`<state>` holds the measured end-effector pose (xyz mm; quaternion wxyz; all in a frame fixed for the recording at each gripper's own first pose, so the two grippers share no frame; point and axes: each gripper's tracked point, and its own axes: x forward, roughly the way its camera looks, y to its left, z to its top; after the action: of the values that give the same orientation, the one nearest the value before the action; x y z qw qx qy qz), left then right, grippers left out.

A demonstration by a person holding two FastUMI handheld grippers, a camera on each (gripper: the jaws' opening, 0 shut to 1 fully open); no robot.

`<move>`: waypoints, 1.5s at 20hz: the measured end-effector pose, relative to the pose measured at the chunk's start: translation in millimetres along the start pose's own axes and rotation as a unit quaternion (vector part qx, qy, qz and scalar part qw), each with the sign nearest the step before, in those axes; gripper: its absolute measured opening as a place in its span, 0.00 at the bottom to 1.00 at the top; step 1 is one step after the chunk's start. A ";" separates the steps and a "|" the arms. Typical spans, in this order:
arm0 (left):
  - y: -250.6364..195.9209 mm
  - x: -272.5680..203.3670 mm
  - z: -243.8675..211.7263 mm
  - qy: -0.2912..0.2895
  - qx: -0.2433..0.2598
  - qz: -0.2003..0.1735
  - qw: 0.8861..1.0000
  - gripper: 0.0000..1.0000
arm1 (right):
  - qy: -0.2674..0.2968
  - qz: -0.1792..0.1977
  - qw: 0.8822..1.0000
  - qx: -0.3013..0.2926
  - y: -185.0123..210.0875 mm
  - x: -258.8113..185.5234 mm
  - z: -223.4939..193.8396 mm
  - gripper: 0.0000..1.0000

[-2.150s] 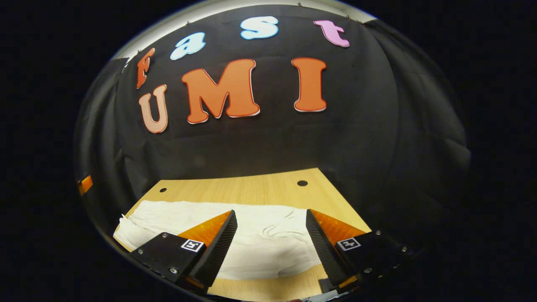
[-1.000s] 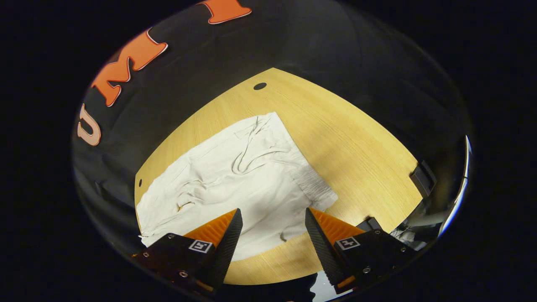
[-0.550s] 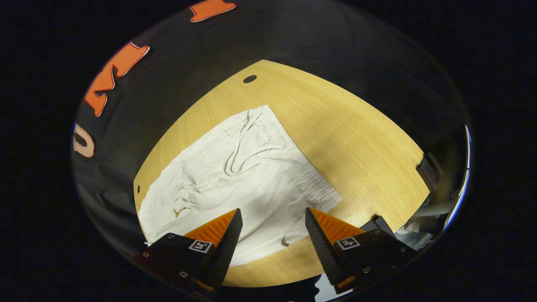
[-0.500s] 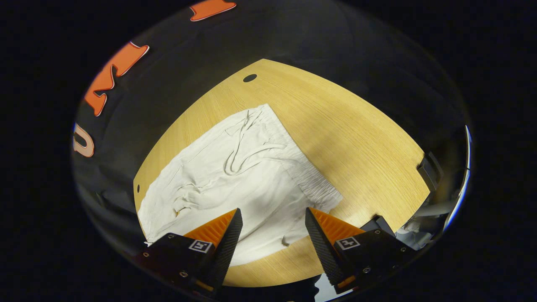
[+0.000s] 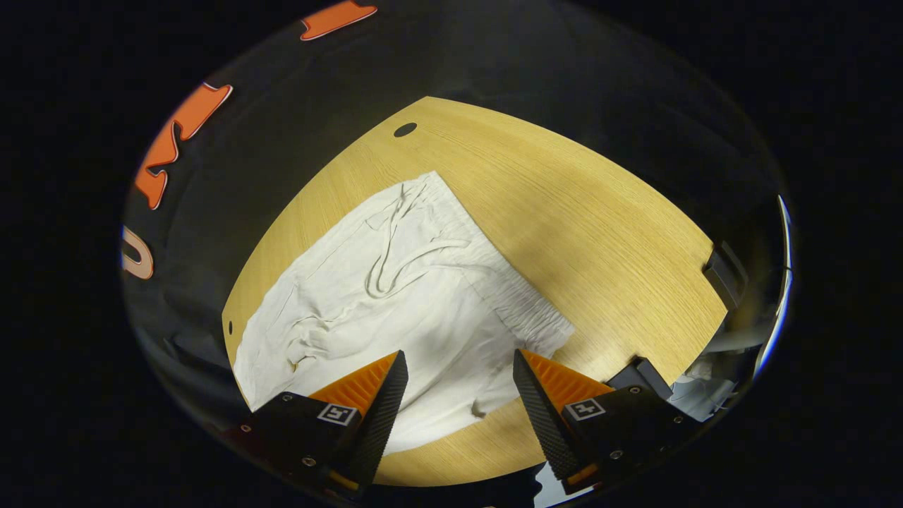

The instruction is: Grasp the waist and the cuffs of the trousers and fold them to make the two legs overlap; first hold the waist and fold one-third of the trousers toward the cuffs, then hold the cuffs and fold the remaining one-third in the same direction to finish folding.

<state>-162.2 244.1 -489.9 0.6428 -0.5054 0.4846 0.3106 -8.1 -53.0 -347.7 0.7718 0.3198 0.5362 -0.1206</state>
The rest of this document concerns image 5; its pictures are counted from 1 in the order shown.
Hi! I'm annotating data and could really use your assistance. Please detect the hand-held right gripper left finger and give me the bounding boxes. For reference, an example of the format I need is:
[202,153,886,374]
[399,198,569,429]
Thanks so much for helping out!
[238,349,410,503]

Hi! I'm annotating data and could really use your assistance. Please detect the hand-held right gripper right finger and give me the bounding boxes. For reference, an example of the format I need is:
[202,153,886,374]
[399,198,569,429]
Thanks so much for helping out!
[512,347,706,496]

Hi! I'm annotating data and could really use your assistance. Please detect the white jeans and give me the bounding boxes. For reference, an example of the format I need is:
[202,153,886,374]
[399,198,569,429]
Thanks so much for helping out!
[233,171,576,456]

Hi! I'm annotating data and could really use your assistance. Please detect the black backdrop cloth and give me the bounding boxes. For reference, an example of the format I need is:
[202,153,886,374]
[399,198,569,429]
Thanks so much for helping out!
[120,0,791,488]

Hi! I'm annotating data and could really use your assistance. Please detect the black table bracket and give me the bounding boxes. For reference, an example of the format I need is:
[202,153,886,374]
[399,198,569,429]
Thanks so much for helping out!
[605,356,674,401]
[703,240,750,313]

